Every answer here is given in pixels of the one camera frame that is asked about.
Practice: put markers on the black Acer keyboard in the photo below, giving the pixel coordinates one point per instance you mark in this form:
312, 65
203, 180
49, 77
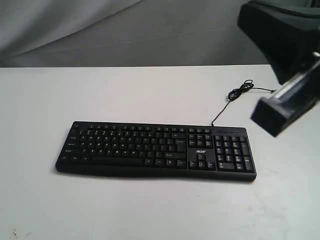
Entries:
147, 150

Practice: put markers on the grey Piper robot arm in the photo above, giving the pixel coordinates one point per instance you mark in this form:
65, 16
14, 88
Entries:
287, 35

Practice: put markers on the grey backdrop cloth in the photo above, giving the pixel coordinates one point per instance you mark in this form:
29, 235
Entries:
123, 33

